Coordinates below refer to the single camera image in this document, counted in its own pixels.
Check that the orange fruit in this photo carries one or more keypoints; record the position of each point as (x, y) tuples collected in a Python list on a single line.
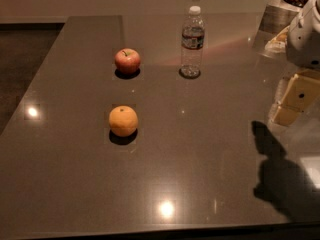
[(123, 121)]

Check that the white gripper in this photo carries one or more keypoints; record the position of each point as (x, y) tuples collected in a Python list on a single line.
[(304, 40)]

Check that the yellow snack bag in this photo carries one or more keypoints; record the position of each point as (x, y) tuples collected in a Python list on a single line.
[(278, 43)]

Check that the red apple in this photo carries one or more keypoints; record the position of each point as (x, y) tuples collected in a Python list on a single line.
[(127, 61)]

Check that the clear plastic water bottle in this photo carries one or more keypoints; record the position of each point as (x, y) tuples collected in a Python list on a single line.
[(192, 42)]

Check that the metal snack dispenser stand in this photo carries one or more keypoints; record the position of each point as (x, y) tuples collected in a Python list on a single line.
[(277, 15)]

